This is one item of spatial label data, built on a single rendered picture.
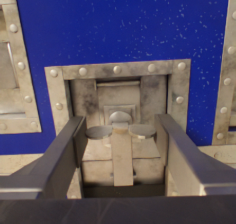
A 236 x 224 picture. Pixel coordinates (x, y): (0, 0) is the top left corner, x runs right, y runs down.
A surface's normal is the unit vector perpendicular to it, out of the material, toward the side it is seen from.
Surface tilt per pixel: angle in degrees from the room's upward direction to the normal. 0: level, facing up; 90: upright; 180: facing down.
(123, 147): 90
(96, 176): 90
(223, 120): 90
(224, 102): 90
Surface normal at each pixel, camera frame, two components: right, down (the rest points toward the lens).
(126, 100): 0.00, 0.29
